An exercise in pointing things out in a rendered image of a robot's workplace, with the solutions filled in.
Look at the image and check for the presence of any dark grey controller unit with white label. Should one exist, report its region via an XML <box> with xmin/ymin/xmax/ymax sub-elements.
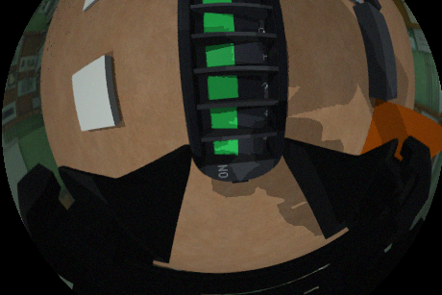
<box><xmin>176</xmin><ymin>0</ymin><xmax>288</xmax><ymax>183</ymax></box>

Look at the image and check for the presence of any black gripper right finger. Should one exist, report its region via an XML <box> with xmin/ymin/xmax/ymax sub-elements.
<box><xmin>282</xmin><ymin>137</ymin><xmax>399</xmax><ymax>240</ymax></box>

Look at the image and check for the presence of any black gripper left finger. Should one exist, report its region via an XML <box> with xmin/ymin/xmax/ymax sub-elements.
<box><xmin>59</xmin><ymin>144</ymin><xmax>193</xmax><ymax>264</ymax></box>

